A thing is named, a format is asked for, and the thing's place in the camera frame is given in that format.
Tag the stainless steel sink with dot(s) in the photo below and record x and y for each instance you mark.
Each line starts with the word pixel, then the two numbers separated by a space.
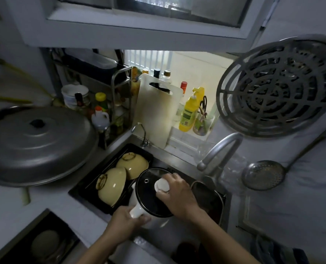
pixel 163 239

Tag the person's left forearm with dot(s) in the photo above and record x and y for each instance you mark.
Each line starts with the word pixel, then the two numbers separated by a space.
pixel 97 250

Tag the bottle with yellow cap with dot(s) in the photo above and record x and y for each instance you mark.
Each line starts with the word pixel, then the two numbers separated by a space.
pixel 101 100

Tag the metal skimmer ladle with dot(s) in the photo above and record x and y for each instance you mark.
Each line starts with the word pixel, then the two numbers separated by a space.
pixel 263 175

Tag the black dish drainer tray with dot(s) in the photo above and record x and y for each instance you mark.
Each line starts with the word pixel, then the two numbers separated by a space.
pixel 88 186

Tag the yellow dish soap bottle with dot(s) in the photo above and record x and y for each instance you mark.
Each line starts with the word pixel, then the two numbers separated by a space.
pixel 187 112

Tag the clear utensil holder cup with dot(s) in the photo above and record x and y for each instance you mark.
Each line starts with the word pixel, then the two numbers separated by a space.
pixel 203 125

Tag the large curved metal faucet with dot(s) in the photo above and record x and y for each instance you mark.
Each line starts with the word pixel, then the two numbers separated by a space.
pixel 220 151

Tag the yellow squeeze bottle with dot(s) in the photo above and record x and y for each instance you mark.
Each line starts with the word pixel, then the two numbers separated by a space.
pixel 135 85

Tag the person's right thumb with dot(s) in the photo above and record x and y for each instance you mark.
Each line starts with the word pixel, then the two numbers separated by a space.
pixel 164 198

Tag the glass lid with white knob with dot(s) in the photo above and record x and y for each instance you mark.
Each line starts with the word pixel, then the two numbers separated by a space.
pixel 148 195

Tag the round metal steamer rack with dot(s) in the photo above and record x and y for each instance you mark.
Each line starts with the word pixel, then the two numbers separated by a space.
pixel 278 87

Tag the person's left fingers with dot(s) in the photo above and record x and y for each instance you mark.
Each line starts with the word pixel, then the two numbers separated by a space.
pixel 141 222

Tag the dark blue cloth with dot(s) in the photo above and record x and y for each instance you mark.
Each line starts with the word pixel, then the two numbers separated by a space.
pixel 275 251

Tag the dark sauce bottle red cap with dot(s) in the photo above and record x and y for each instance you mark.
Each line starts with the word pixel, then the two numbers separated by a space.
pixel 78 100

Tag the yellow ceramic bowl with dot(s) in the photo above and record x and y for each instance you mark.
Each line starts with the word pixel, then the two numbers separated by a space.
pixel 132 164
pixel 113 186

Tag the person's left hand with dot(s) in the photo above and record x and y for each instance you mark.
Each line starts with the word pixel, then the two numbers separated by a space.
pixel 121 225

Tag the small chrome faucet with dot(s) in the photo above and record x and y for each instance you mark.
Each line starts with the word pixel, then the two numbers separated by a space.
pixel 144 140

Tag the metal kitchen storage rack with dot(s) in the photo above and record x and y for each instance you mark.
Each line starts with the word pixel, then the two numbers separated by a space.
pixel 121 87

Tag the person's right hand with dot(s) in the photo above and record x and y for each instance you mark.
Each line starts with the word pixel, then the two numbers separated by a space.
pixel 182 197

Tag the white window frame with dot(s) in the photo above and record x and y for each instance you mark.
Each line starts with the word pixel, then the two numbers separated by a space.
pixel 152 24

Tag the clear bottle with gold cap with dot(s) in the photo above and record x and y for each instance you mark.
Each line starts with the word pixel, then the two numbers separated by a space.
pixel 166 75

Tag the dark bottle with black cap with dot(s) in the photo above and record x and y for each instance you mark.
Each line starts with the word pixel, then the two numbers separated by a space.
pixel 156 74

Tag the white jug with orange cap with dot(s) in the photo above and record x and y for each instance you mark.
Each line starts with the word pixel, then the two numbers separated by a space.
pixel 100 119

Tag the white plastic cutting board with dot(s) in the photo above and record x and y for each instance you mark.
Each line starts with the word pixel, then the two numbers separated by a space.
pixel 154 112

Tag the white electric cooking pot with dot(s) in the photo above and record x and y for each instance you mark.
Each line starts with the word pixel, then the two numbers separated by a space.
pixel 137 211

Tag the clear bottle with red cap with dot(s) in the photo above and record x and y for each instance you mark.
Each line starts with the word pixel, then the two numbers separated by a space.
pixel 183 86

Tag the person's right forearm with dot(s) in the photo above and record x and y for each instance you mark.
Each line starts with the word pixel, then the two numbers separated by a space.
pixel 220 241

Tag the metal pot in sink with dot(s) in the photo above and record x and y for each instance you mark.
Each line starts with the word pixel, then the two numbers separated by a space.
pixel 209 200

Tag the large metal wok lid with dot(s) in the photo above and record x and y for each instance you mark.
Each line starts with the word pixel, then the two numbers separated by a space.
pixel 36 151

